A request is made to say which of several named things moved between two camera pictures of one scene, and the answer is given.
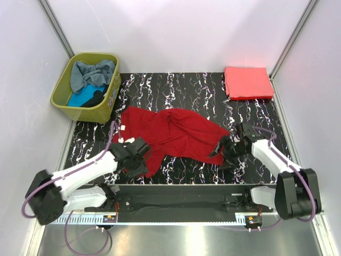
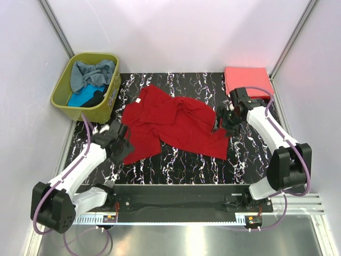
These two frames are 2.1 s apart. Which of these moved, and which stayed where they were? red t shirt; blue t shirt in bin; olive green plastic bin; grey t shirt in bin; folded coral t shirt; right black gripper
Moved: right black gripper; red t shirt
Stayed: olive green plastic bin; folded coral t shirt; blue t shirt in bin; grey t shirt in bin
